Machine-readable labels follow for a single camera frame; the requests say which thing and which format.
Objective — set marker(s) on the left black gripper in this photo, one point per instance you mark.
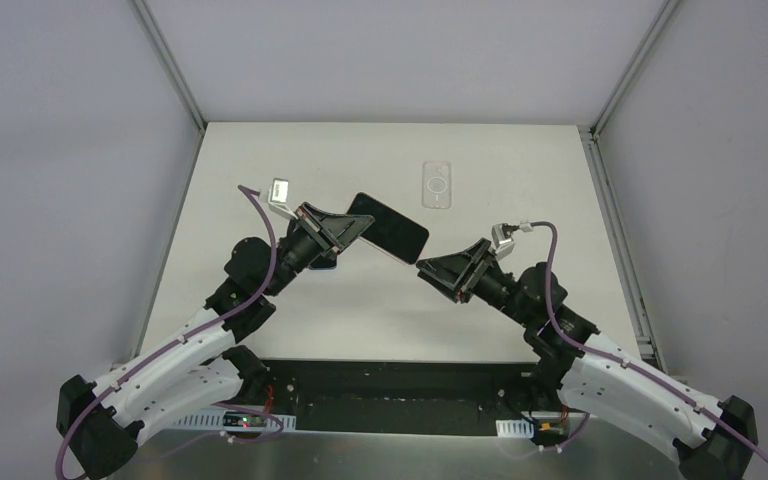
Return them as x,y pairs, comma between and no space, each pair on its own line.
321,232

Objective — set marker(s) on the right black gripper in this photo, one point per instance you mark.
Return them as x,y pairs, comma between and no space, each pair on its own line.
475,271

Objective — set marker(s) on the black phone with pink edge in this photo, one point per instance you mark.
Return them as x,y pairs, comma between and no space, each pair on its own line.
391,231

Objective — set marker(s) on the clear transparent phone case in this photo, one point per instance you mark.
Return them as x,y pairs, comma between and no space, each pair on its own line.
436,185

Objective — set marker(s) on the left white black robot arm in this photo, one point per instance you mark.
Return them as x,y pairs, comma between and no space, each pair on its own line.
104,421

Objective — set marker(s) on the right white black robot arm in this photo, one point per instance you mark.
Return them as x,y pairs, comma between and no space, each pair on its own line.
706,437

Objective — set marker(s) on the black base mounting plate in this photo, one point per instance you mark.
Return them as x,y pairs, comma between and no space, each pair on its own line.
456,399

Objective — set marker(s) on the left green circuit board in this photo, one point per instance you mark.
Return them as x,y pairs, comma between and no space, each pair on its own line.
240,420

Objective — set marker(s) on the shiny metal front panel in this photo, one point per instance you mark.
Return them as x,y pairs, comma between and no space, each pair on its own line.
601,452

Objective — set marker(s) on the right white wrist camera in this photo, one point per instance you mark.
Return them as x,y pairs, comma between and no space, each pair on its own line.
502,239

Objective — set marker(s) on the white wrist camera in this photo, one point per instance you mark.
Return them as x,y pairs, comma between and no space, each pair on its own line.
276,198
502,239

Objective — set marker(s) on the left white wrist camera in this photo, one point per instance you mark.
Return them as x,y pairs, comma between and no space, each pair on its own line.
276,198

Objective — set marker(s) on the right white slotted cable duct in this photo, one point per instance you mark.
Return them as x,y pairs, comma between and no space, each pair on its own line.
514,429

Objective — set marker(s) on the white slotted cable duct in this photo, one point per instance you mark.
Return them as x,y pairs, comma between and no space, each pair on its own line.
514,429
212,420

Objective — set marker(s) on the right aluminium frame rail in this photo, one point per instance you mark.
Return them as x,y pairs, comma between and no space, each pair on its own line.
657,145

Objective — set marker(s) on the aluminium frame rail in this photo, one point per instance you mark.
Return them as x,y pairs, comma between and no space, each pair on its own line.
657,145
148,125

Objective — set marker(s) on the left white slotted cable duct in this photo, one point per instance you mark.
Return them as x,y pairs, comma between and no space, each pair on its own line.
212,420

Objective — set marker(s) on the left aluminium frame rail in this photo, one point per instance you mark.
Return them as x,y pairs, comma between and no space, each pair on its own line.
148,125

